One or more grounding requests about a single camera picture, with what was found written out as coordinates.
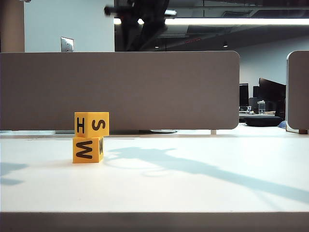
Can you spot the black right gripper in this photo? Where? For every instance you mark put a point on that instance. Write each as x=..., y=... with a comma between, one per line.
x=149, y=9

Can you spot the yellow letter block H S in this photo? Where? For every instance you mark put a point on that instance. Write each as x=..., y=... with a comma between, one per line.
x=88, y=131

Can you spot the yellow letter block M W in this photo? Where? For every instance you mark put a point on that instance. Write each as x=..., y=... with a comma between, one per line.
x=84, y=159

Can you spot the wide grey desk divider panel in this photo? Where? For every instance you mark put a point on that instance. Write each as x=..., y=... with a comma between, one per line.
x=144, y=91

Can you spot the long ceiling light strip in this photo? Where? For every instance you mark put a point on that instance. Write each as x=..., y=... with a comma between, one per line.
x=229, y=21

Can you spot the silver monitor stand base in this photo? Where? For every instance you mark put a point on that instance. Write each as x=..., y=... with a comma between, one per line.
x=164, y=131

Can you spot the small black computer monitor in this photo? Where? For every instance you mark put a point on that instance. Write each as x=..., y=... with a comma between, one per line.
x=243, y=94

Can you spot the beige structural column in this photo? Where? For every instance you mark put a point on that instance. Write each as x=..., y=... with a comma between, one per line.
x=12, y=26

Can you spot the clear water bottle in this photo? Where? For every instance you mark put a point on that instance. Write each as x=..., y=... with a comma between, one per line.
x=261, y=107

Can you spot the large black computer monitor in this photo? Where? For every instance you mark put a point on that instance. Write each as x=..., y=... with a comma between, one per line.
x=272, y=94

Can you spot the black round cushion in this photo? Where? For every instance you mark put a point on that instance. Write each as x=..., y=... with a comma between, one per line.
x=263, y=121

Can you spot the grey divider panel white edge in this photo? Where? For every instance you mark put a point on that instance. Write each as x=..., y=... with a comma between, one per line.
x=299, y=91

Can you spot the blue rounded object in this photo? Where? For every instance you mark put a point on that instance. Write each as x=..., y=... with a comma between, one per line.
x=283, y=124

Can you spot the brown divider support foot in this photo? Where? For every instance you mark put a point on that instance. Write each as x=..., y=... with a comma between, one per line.
x=303, y=131

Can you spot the metal wall plate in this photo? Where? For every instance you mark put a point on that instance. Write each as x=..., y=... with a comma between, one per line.
x=67, y=44

